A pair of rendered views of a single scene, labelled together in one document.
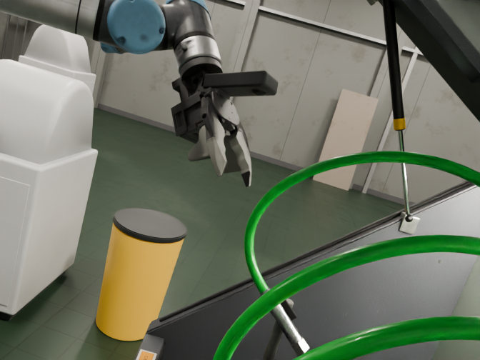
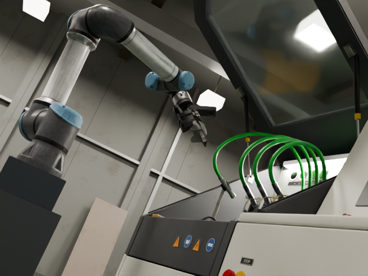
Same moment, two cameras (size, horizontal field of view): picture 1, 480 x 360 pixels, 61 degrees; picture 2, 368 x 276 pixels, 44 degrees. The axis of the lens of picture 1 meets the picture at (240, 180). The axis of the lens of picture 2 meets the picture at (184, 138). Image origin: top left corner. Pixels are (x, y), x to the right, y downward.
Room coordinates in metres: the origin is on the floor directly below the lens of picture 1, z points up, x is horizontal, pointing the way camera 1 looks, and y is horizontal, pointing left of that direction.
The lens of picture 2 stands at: (-1.03, 0.68, 0.71)
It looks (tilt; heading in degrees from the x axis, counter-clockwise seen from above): 18 degrees up; 341
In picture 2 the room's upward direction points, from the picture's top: 23 degrees clockwise
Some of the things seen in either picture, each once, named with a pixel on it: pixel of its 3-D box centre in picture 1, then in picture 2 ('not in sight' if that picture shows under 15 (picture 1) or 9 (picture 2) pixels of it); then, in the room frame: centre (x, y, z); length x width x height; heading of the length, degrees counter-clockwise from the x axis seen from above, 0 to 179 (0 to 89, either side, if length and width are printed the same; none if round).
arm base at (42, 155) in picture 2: not in sight; (44, 157); (0.47, 0.55, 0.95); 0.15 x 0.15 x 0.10
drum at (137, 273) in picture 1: (138, 273); not in sight; (2.08, 0.39, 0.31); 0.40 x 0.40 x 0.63
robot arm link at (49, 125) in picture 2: not in sight; (59, 125); (0.48, 0.55, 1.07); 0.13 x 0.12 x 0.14; 21
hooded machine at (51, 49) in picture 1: (56, 85); not in sight; (5.49, 2.72, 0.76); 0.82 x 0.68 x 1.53; 83
